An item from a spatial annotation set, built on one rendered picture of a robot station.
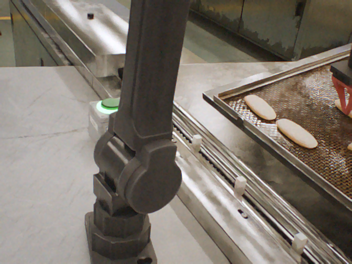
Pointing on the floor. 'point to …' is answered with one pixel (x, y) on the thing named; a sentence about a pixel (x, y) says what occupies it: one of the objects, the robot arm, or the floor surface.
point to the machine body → (22, 59)
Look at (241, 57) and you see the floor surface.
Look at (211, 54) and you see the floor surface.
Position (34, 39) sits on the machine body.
